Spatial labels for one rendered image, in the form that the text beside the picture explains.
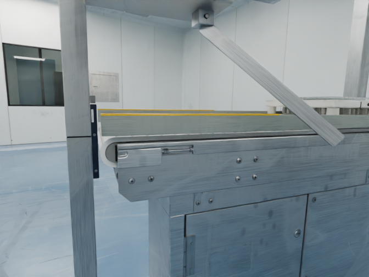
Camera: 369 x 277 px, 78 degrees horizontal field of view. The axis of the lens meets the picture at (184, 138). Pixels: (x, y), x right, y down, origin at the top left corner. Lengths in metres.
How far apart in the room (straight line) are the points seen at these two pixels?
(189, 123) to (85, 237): 0.48
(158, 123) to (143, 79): 5.71
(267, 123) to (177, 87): 6.08
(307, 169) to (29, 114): 5.33
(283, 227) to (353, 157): 0.25
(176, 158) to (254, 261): 0.37
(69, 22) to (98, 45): 5.18
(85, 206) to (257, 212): 0.45
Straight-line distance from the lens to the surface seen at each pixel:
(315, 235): 0.78
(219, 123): 0.42
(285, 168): 0.55
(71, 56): 0.66
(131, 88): 5.94
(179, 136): 0.41
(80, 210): 0.71
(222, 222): 0.56
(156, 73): 6.24
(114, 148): 0.38
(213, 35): 0.43
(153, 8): 0.44
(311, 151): 0.59
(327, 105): 0.67
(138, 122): 0.37
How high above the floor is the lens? 0.95
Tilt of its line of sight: 9 degrees down
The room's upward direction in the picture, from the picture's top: 1 degrees clockwise
